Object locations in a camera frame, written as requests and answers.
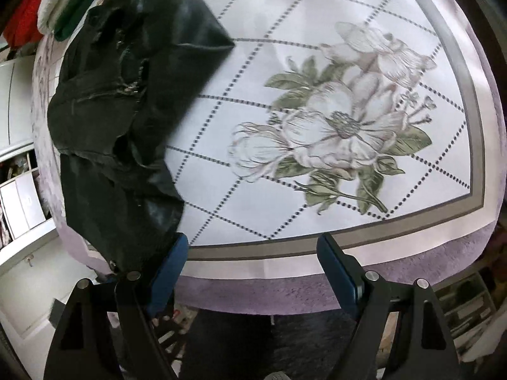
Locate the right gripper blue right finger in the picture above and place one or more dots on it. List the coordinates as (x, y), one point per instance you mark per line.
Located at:
(422, 347)

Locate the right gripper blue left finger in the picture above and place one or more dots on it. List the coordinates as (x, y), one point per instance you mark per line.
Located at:
(82, 346)

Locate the black leather jacket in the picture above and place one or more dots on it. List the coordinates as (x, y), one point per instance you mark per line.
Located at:
(127, 81)

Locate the white wardrobe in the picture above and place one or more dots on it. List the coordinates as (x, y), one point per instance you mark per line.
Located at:
(36, 270)

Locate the floral white bed sheet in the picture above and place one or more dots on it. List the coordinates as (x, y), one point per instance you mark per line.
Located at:
(372, 120)

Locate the red quilt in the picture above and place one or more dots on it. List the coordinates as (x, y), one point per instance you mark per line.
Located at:
(21, 28)

